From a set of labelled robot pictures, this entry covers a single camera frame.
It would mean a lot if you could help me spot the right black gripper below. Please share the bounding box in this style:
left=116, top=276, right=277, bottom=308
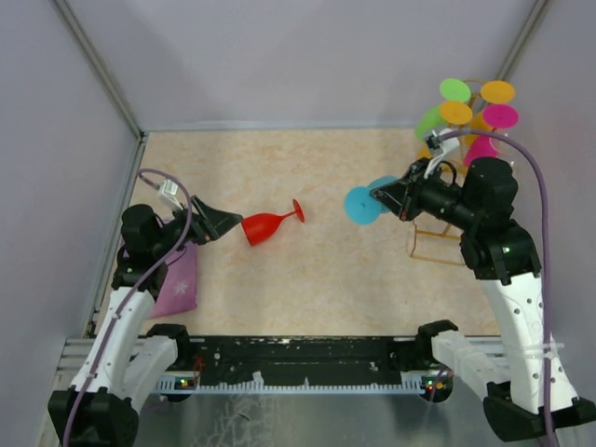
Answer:
left=370, top=156, right=479, bottom=229

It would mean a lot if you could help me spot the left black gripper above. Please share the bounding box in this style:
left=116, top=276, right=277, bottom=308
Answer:
left=152, top=195, right=243, bottom=257

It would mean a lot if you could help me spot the blue plastic wine glass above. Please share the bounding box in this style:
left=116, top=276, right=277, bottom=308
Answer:
left=344, top=175, right=397, bottom=225

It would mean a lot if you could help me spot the red plastic wine glass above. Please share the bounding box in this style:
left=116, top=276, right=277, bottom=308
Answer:
left=241, top=199, right=305, bottom=247

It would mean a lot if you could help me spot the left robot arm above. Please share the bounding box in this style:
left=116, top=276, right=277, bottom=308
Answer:
left=47, top=196, right=243, bottom=446

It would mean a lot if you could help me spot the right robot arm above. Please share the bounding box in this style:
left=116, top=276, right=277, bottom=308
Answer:
left=370, top=157, right=595, bottom=442

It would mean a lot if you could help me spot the orange wine glass front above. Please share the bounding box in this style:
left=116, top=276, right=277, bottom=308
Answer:
left=414, top=101, right=473, bottom=160

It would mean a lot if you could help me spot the orange wine glass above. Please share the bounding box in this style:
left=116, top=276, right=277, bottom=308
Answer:
left=414, top=101, right=473, bottom=160
left=467, top=80, right=519, bottom=131

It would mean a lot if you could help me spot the green plastic wine glass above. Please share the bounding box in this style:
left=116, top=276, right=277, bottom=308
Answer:
left=414, top=78, right=473, bottom=142

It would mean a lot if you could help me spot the pink plastic wine glass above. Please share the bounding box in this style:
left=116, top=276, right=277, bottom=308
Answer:
left=463, top=104, right=519, bottom=168

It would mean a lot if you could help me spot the orange wine glass back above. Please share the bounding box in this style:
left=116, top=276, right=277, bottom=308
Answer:
left=467, top=80, right=519, bottom=131

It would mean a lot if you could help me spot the purple printed cloth bag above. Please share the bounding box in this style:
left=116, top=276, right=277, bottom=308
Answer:
left=147, top=242, right=197, bottom=318

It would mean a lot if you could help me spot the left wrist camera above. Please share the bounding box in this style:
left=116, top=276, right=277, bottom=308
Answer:
left=157, top=179, right=183, bottom=211

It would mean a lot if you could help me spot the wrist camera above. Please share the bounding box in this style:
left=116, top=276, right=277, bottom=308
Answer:
left=424, top=129, right=460, bottom=179
left=157, top=179, right=183, bottom=211

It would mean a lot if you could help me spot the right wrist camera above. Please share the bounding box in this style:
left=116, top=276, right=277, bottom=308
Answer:
left=424, top=129, right=460, bottom=179

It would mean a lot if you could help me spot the gold wire glass rack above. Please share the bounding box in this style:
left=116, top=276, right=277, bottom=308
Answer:
left=407, top=79, right=488, bottom=265

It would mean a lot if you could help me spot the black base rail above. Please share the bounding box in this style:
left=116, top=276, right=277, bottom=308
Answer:
left=167, top=335, right=442, bottom=386

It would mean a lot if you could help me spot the white toothed cable duct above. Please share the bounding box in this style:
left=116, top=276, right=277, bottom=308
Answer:
left=152, top=372, right=425, bottom=396

